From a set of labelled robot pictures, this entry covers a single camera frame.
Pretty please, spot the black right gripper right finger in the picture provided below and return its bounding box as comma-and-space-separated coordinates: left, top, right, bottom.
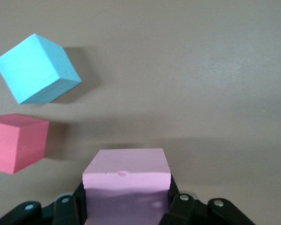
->
160, 178, 256, 225

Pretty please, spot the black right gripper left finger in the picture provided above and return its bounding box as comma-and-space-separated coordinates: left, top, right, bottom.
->
0, 181, 89, 225

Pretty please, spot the pink foam cube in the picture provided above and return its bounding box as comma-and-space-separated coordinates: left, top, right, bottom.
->
82, 148, 171, 225

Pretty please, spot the red foam cube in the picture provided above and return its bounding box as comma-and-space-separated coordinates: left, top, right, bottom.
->
0, 113, 50, 174

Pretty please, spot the cyan foam cube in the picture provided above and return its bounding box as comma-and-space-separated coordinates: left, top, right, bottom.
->
0, 33, 82, 105

